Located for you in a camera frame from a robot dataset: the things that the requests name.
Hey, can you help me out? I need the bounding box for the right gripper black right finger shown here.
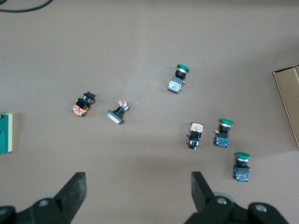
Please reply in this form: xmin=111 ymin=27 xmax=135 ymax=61
xmin=184 ymin=171 xmax=292 ymax=224

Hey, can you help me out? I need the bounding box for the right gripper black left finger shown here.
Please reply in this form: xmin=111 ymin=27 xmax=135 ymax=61
xmin=0 ymin=172 xmax=87 ymax=224

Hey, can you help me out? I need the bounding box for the green push button blue block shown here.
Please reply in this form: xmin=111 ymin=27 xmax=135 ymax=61
xmin=213 ymin=118 xmax=235 ymax=148
xmin=232 ymin=152 xmax=252 ymax=183
xmin=167 ymin=63 xmax=190 ymax=94

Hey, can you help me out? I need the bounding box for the black holder orange contact block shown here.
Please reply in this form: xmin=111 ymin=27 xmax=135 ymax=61
xmin=186 ymin=121 xmax=205 ymax=150

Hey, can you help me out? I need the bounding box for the black button orange contact block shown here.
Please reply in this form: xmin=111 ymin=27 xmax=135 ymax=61
xmin=71 ymin=91 xmax=97 ymax=118

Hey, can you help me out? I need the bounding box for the black push button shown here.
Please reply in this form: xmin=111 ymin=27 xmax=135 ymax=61
xmin=106 ymin=100 xmax=131 ymax=125

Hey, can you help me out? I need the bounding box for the brown cardboard box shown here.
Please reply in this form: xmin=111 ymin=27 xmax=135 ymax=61
xmin=272 ymin=63 xmax=299 ymax=150

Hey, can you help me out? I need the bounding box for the black looped cable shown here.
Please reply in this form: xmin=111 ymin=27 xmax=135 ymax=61
xmin=0 ymin=0 xmax=53 ymax=13

